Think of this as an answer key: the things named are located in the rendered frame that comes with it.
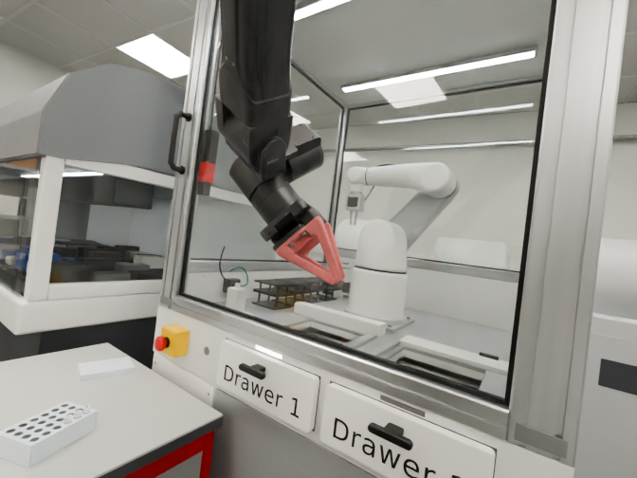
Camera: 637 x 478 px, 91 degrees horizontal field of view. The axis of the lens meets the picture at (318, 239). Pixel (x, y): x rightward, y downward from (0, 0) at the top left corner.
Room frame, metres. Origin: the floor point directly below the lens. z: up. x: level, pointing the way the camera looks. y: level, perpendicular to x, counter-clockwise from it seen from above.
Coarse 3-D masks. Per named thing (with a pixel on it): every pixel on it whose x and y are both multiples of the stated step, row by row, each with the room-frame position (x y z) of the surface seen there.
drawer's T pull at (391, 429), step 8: (376, 424) 0.53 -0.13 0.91; (392, 424) 0.53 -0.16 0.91; (376, 432) 0.52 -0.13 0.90; (384, 432) 0.51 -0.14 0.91; (392, 432) 0.51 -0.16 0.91; (400, 432) 0.51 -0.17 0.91; (392, 440) 0.50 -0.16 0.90; (400, 440) 0.49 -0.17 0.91; (408, 440) 0.49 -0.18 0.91; (408, 448) 0.49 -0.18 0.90
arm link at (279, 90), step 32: (224, 0) 0.25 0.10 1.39; (256, 0) 0.24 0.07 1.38; (288, 0) 0.25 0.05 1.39; (224, 32) 0.27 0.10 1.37; (256, 32) 0.26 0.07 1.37; (288, 32) 0.27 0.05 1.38; (224, 64) 0.29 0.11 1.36; (256, 64) 0.28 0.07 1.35; (288, 64) 0.30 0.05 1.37; (224, 96) 0.32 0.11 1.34; (256, 96) 0.29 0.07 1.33; (288, 96) 0.32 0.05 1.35; (224, 128) 0.36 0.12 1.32; (256, 128) 0.32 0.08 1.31; (288, 128) 0.35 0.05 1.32; (256, 160) 0.35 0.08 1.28
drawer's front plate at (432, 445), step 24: (336, 384) 0.62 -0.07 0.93; (336, 408) 0.60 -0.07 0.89; (360, 408) 0.57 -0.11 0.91; (384, 408) 0.55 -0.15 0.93; (336, 432) 0.60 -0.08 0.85; (360, 432) 0.57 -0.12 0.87; (408, 432) 0.52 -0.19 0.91; (432, 432) 0.50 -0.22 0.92; (360, 456) 0.57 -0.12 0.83; (384, 456) 0.54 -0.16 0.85; (408, 456) 0.52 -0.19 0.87; (432, 456) 0.50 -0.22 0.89; (456, 456) 0.48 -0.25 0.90; (480, 456) 0.46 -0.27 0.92
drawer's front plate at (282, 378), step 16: (224, 352) 0.78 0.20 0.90; (240, 352) 0.75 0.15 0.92; (256, 352) 0.74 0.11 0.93; (224, 368) 0.78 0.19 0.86; (272, 368) 0.69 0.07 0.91; (288, 368) 0.67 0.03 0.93; (224, 384) 0.77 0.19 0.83; (240, 384) 0.74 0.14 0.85; (272, 384) 0.69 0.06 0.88; (288, 384) 0.67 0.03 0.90; (304, 384) 0.64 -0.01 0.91; (256, 400) 0.71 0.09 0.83; (272, 400) 0.69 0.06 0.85; (288, 400) 0.66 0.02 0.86; (304, 400) 0.64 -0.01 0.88; (288, 416) 0.66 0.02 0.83; (304, 416) 0.64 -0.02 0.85
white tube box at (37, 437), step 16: (32, 416) 0.61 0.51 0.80; (48, 416) 0.62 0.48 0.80; (96, 416) 0.66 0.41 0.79; (0, 432) 0.56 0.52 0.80; (16, 432) 0.57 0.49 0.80; (32, 432) 0.57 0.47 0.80; (48, 432) 0.58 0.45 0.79; (64, 432) 0.59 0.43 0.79; (80, 432) 0.62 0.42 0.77; (0, 448) 0.55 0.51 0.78; (16, 448) 0.54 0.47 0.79; (32, 448) 0.54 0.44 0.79; (48, 448) 0.57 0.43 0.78; (32, 464) 0.54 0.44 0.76
